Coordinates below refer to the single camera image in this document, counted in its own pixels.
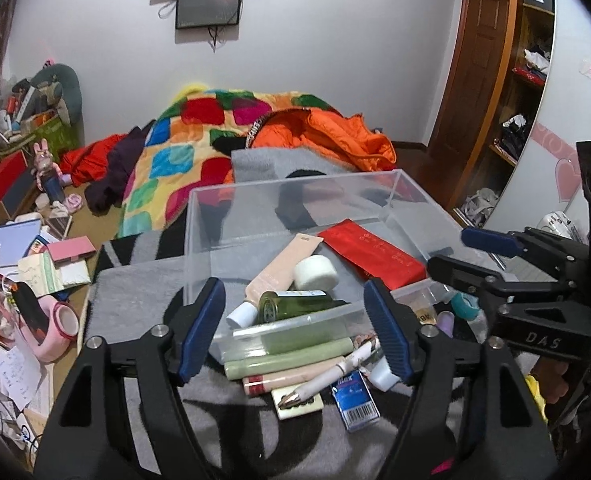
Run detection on blue eraser packet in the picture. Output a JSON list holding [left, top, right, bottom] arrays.
[[330, 367, 381, 434]]

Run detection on pink cup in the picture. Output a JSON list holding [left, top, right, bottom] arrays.
[[13, 294, 82, 364]]

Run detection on purple bottle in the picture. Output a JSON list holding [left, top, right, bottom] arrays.
[[435, 310, 457, 339]]

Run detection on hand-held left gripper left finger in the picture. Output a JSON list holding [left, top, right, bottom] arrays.
[[33, 277, 226, 480]]

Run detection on small clear plastic case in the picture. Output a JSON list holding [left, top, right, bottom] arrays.
[[392, 280, 451, 326]]

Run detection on pink box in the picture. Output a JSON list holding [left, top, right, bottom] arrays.
[[46, 236, 98, 265]]

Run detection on black framed wall screen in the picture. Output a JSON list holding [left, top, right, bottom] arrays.
[[175, 0, 244, 31]]

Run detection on blue book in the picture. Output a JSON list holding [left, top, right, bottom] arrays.
[[0, 222, 44, 272]]

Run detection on black cable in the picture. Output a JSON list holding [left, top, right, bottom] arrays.
[[207, 25, 227, 54]]

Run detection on orange jacket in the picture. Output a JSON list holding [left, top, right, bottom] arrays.
[[223, 105, 397, 186]]

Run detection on wooden door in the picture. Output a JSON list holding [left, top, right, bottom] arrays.
[[427, 0, 519, 207]]

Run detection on grey neck pillow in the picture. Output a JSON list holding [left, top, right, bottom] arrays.
[[30, 63, 83, 129]]

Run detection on black cloth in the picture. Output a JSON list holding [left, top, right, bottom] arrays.
[[276, 170, 326, 232]]

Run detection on teal tape roll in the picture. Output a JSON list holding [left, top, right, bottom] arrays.
[[450, 292, 479, 320]]

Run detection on wooden shelf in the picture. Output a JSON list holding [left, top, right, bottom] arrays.
[[489, 0, 557, 222]]

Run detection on clear plastic storage box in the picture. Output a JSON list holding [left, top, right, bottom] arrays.
[[183, 170, 481, 363]]

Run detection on white round sponge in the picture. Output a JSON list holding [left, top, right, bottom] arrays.
[[294, 255, 339, 291]]

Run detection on beige eraser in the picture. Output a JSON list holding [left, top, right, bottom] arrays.
[[272, 385, 324, 420]]

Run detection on grey shoes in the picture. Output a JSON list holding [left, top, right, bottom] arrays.
[[454, 187, 499, 227]]

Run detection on green white paper pack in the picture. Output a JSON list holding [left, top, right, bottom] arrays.
[[18, 252, 92, 297]]

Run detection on red flat box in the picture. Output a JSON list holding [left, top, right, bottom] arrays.
[[318, 219, 427, 282]]

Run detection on light green tube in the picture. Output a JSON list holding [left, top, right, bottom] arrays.
[[232, 322, 357, 357]]

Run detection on green cardboard box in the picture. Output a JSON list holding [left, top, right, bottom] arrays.
[[0, 114, 80, 162]]

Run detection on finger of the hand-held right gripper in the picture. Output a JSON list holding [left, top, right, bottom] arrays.
[[461, 226, 590, 282], [428, 255, 591, 361]]

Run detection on white papers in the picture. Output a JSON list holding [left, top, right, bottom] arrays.
[[0, 347, 47, 412]]

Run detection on pink beige stick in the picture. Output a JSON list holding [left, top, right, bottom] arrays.
[[242, 357, 347, 399]]

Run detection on rabbit toy figure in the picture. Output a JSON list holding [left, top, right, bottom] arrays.
[[32, 141, 67, 207]]

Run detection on small white tube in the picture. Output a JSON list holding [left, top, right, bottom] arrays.
[[369, 357, 397, 392]]

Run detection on light green stick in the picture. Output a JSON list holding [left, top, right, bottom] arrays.
[[224, 337, 354, 380]]

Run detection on red long box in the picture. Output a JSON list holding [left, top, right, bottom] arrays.
[[0, 152, 29, 209]]

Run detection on white pen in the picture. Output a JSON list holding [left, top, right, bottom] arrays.
[[295, 345, 376, 398]]

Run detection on white appliance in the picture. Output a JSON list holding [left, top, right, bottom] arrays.
[[535, 210, 584, 242]]

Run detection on white wardrobe door pink hearts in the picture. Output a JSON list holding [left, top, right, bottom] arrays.
[[486, 0, 591, 242]]

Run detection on beige cosmetic tube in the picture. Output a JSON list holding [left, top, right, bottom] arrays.
[[226, 233, 323, 329]]

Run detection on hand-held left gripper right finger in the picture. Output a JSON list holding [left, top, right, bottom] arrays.
[[363, 278, 559, 480]]

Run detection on colourful patchwork blanket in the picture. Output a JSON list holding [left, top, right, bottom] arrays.
[[117, 87, 337, 239]]

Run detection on dark green glass bottle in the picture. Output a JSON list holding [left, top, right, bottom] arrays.
[[258, 290, 351, 325]]

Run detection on red cloth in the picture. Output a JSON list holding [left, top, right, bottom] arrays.
[[60, 135, 126, 187]]

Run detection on dark purple cloth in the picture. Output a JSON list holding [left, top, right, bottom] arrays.
[[86, 120, 157, 214]]

